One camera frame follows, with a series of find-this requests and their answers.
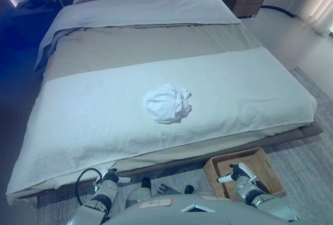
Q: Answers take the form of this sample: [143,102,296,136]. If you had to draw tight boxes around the silver right robot leg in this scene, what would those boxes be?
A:
[184,184,226,199]

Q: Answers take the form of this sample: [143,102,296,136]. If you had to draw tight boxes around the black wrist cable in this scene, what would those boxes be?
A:
[75,167,105,205]

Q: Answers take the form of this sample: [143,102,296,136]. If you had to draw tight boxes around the woven wicker basket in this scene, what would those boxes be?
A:
[202,147,286,199]

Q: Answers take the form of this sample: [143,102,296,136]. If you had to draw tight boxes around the low wooden side table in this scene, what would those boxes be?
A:
[9,0,58,19]

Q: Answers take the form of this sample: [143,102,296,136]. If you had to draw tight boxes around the grey robot torso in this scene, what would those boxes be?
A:
[104,193,298,225]

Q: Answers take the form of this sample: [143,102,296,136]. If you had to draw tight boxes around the silver robot leg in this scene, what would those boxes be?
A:
[184,184,226,199]
[124,178,153,209]

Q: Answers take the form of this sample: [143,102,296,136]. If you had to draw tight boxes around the brown wooden bed frame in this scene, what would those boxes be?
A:
[7,123,325,205]

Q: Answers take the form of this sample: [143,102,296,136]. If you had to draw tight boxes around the white terry bed blanket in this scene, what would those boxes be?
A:
[6,46,317,205]

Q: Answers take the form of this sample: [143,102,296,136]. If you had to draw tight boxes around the dark items on table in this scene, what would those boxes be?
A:
[19,0,55,8]

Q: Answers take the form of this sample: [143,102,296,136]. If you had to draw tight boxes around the black floor cable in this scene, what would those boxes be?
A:
[260,4,298,19]

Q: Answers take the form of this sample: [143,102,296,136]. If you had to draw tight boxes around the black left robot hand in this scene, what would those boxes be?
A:
[102,168,132,184]

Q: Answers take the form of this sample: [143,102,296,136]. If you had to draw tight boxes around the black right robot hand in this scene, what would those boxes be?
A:
[217,162,257,184]

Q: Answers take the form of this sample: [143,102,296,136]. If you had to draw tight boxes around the beige duvet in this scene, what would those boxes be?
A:
[41,22,264,80]

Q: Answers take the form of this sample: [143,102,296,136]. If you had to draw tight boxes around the white clothes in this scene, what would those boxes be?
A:
[142,83,194,125]

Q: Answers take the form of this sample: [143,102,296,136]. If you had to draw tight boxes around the white folded top sheet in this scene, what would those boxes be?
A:
[33,0,242,72]

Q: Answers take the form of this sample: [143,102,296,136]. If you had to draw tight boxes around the silver left robot leg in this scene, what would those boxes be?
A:
[124,178,153,209]

